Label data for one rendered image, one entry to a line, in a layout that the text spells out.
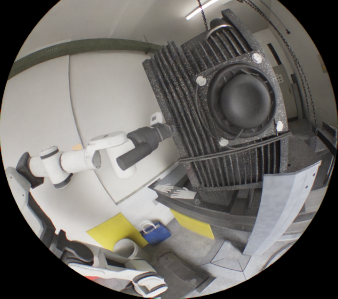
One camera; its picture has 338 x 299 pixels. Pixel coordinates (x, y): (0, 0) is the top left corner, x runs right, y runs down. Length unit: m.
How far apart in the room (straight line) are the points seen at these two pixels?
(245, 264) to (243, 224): 0.50
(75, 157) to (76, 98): 0.97
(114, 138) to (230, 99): 0.30
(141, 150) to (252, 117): 0.30
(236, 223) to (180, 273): 0.63
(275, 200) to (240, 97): 0.33
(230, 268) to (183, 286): 0.41
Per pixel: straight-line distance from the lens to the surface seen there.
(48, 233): 0.54
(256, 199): 0.77
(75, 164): 0.35
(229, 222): 0.97
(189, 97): 0.41
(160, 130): 0.35
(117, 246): 1.43
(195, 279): 1.06
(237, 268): 1.27
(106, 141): 0.26
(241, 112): 0.31
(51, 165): 0.39
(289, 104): 3.73
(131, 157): 0.24
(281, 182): 0.35
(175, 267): 1.18
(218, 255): 1.29
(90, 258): 0.57
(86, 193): 1.13
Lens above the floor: 1.28
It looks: 5 degrees down
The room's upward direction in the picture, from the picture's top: 22 degrees counter-clockwise
